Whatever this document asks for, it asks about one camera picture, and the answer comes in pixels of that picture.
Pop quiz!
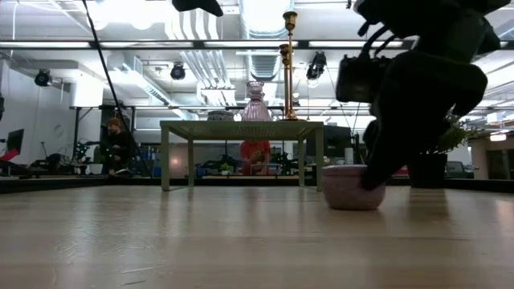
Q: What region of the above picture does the black background monitor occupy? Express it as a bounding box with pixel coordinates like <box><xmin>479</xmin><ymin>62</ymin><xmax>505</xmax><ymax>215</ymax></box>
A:
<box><xmin>6</xmin><ymin>128</ymin><xmax>25</xmax><ymax>161</ymax></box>

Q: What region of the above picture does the pink ribbed glass candle holder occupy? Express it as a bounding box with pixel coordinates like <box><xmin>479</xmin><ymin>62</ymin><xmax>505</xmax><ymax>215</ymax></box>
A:
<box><xmin>240</xmin><ymin>80</ymin><xmax>273</xmax><ymax>123</ymax></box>

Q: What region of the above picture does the black table edge rail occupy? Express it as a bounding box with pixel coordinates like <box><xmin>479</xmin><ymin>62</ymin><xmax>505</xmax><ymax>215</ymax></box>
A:
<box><xmin>0</xmin><ymin>175</ymin><xmax>514</xmax><ymax>194</ymax></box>

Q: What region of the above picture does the black plant pot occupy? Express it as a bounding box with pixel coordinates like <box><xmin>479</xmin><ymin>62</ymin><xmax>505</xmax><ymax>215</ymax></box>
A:
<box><xmin>407</xmin><ymin>153</ymin><xmax>449</xmax><ymax>189</ymax></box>

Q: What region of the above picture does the blue white patterned candle tin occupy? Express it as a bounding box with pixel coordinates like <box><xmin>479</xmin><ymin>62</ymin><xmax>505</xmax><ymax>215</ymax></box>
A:
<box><xmin>206</xmin><ymin>110</ymin><xmax>235</xmax><ymax>123</ymax></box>

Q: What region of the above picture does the white ceiling air duct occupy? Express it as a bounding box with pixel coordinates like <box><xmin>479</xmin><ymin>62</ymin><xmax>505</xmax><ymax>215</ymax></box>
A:
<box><xmin>239</xmin><ymin>0</ymin><xmax>296</xmax><ymax>40</ymax></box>

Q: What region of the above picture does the person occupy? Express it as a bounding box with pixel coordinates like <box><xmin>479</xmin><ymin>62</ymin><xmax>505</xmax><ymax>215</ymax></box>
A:
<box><xmin>100</xmin><ymin>116</ymin><xmax>136</xmax><ymax>177</ymax></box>
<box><xmin>239</xmin><ymin>140</ymin><xmax>272</xmax><ymax>176</ymax></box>

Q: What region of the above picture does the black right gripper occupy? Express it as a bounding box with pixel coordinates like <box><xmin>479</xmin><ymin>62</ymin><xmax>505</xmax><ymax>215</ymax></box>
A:
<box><xmin>360</xmin><ymin>51</ymin><xmax>489</xmax><ymax>192</ymax></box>

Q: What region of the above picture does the green perforated metal side table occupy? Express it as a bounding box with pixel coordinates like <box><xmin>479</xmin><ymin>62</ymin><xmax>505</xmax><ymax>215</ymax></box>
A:
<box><xmin>159</xmin><ymin>120</ymin><xmax>325</xmax><ymax>193</ymax></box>

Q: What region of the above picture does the tall gold candlestick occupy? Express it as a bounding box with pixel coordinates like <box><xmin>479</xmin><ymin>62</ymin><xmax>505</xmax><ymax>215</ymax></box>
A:
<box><xmin>280</xmin><ymin>10</ymin><xmax>306</xmax><ymax>122</ymax></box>
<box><xmin>279</xmin><ymin>43</ymin><xmax>291</xmax><ymax>120</ymax></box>

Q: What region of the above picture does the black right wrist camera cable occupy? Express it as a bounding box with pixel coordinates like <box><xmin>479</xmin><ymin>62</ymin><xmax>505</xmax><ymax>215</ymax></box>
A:
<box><xmin>359</xmin><ymin>23</ymin><xmax>405</xmax><ymax>59</ymax></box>

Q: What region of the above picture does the black overhead frame beam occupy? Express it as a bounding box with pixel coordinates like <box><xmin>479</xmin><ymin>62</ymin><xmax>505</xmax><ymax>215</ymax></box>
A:
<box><xmin>0</xmin><ymin>39</ymin><xmax>414</xmax><ymax>51</ymax></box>

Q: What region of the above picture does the pink patterned candle tin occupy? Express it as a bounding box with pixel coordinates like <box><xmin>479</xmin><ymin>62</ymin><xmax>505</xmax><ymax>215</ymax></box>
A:
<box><xmin>320</xmin><ymin>164</ymin><xmax>387</xmax><ymax>211</ymax></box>

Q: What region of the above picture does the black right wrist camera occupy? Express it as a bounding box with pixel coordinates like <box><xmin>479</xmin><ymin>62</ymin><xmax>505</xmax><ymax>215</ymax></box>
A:
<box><xmin>335</xmin><ymin>54</ymin><xmax>389</xmax><ymax>104</ymax></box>

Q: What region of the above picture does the green artificial plant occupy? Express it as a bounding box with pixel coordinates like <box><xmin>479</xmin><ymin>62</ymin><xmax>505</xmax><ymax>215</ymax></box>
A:
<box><xmin>431</xmin><ymin>114</ymin><xmax>481</xmax><ymax>156</ymax></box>

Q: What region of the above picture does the black hanging cable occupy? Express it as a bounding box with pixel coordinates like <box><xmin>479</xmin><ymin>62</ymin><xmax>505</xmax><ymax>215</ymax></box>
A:
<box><xmin>81</xmin><ymin>0</ymin><xmax>153</xmax><ymax>178</ymax></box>

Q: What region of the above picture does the black ceiling spotlight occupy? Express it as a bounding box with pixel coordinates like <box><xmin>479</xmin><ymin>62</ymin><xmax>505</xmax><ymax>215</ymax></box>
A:
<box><xmin>34</xmin><ymin>69</ymin><xmax>52</xmax><ymax>88</ymax></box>
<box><xmin>169</xmin><ymin>62</ymin><xmax>187</xmax><ymax>81</ymax></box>
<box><xmin>305</xmin><ymin>51</ymin><xmax>328</xmax><ymax>80</ymax></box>

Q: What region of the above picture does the black background rig frame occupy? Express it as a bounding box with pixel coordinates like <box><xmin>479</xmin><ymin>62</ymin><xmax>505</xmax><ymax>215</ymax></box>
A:
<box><xmin>70</xmin><ymin>104</ymin><xmax>137</xmax><ymax>173</ymax></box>

